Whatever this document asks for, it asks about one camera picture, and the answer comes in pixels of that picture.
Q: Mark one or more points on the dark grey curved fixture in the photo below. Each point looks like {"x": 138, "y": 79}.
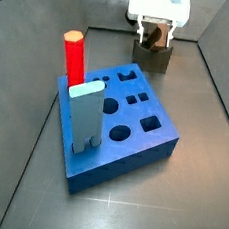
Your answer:
{"x": 150, "y": 61}

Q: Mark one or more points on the blue shape sorter block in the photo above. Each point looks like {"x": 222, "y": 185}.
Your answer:
{"x": 136, "y": 129}

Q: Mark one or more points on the red hexagonal peg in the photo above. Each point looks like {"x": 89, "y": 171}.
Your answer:
{"x": 74, "y": 52}

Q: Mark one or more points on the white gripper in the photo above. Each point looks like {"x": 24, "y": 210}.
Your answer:
{"x": 174, "y": 11}

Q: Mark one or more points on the light blue flat peg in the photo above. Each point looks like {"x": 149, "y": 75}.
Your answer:
{"x": 86, "y": 105}

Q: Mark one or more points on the brown arch block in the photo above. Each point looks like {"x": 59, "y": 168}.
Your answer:
{"x": 157, "y": 41}

